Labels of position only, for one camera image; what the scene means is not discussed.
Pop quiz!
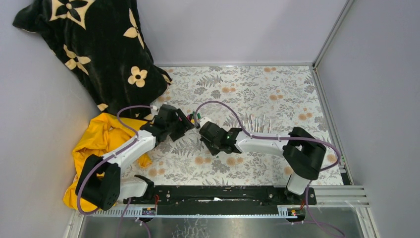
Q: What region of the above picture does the black floral blanket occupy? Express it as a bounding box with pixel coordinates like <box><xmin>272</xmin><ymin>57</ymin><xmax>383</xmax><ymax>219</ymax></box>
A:
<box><xmin>13</xmin><ymin>0</ymin><xmax>172</xmax><ymax>120</ymax></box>

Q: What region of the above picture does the floral fern table mat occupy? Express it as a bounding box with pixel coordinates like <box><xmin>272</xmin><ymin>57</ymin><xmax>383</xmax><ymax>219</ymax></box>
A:
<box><xmin>123</xmin><ymin>65</ymin><xmax>331</xmax><ymax>185</ymax></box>

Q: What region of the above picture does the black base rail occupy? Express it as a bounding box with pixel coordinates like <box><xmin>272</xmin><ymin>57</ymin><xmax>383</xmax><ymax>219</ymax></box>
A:
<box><xmin>129</xmin><ymin>185</ymin><xmax>317</xmax><ymax>216</ymax></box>

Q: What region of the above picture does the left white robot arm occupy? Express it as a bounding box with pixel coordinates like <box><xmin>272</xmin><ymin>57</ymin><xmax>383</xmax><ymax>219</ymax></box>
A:
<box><xmin>75</xmin><ymin>105</ymin><xmax>194</xmax><ymax>215</ymax></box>

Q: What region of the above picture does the yellow cloth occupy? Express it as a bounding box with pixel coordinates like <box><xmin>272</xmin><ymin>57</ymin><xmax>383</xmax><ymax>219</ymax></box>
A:
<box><xmin>63</xmin><ymin>113</ymin><xmax>134</xmax><ymax>210</ymax></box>

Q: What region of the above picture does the aluminium frame post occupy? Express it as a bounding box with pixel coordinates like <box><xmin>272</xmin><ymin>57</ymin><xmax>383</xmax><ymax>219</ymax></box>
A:
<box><xmin>313</xmin><ymin>0</ymin><xmax>355</xmax><ymax>68</ymax></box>

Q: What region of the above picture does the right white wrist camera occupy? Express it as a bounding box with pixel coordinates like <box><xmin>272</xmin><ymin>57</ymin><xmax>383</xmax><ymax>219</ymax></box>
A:
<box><xmin>198</xmin><ymin>117</ymin><xmax>211</xmax><ymax>127</ymax></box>

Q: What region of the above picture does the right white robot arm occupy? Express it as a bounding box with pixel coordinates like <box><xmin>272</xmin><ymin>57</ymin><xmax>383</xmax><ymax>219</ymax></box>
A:
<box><xmin>199</xmin><ymin>121</ymin><xmax>326</xmax><ymax>204</ymax></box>

